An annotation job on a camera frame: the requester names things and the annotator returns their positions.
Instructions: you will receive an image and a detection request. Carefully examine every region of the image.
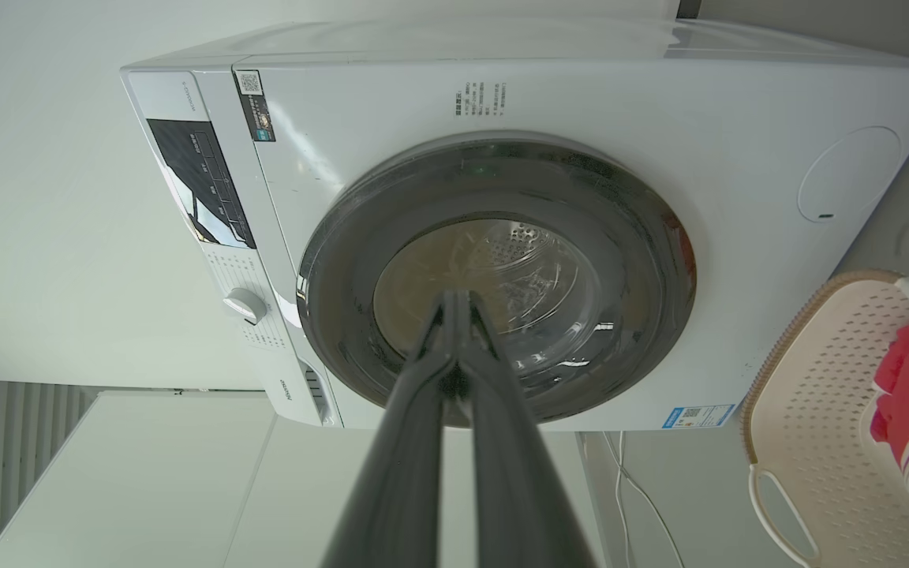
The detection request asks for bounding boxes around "round white filter cover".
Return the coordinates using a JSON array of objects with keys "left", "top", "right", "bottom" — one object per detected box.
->
[{"left": 798, "top": 126, "right": 902, "bottom": 223}]

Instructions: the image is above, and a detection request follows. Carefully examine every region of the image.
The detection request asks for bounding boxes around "white front-load washing machine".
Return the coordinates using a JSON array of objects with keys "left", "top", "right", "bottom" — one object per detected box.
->
[{"left": 119, "top": 16, "right": 909, "bottom": 433}]

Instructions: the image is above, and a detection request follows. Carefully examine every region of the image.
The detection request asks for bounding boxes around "black control display panel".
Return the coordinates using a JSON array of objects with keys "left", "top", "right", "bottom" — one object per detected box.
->
[{"left": 147, "top": 118, "right": 256, "bottom": 250}]

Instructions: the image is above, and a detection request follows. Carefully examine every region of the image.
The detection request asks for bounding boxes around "thin white power cable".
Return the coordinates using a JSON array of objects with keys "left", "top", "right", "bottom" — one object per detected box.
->
[{"left": 601, "top": 431, "right": 688, "bottom": 568}]

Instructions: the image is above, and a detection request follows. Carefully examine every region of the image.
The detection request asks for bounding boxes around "blue energy label sticker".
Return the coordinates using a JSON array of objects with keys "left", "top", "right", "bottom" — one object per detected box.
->
[{"left": 662, "top": 404, "right": 736, "bottom": 430}]

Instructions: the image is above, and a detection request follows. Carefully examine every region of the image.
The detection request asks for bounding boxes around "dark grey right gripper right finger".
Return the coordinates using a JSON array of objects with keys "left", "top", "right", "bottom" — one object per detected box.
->
[{"left": 460, "top": 290, "right": 597, "bottom": 568}]

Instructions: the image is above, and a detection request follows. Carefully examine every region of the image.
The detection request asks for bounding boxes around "white cabinet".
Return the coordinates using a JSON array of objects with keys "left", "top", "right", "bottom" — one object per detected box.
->
[{"left": 0, "top": 390, "right": 605, "bottom": 568}]

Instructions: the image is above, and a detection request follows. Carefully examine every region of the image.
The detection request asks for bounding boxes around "black QR code sticker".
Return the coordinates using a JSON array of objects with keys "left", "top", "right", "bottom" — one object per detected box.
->
[{"left": 235, "top": 69, "right": 276, "bottom": 143}]

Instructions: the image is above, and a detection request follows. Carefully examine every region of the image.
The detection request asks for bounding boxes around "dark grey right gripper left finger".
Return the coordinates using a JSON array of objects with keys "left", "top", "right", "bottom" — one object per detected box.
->
[{"left": 320, "top": 290, "right": 463, "bottom": 568}]

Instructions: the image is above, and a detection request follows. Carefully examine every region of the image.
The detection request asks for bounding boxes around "white control knob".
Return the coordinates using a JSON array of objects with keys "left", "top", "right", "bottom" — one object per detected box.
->
[{"left": 223, "top": 288, "right": 268, "bottom": 326}]

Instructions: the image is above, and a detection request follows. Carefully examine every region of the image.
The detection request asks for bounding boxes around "round black glass washer door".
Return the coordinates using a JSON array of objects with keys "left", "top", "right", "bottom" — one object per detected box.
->
[{"left": 297, "top": 133, "right": 697, "bottom": 428}]

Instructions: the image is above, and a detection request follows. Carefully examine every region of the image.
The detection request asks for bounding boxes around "cream perforated laundry basket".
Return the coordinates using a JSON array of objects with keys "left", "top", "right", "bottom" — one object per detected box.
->
[{"left": 741, "top": 270, "right": 909, "bottom": 568}]

